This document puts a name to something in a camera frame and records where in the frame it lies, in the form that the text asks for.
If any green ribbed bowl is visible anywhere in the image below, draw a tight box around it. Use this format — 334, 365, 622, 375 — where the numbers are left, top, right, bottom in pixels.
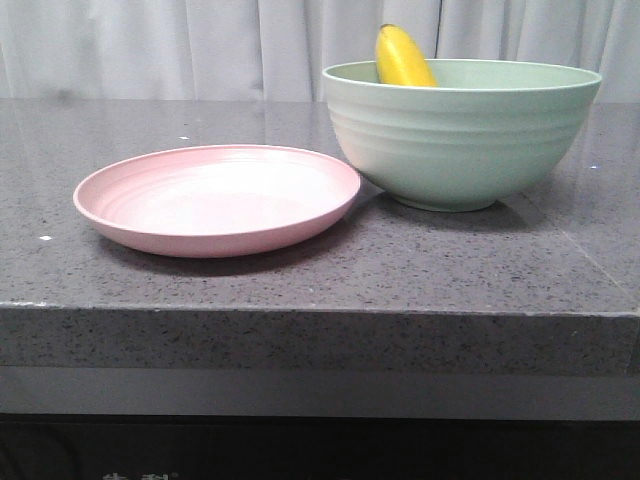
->
323, 59, 602, 212

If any white curtain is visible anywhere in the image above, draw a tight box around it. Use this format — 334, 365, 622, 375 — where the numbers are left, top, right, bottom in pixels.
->
1, 1, 639, 103

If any pink plate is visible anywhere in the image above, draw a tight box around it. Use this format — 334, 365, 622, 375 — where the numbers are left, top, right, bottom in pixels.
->
73, 145, 361, 258

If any yellow banana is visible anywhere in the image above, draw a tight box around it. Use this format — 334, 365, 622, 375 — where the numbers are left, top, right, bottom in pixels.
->
375, 24, 438, 87

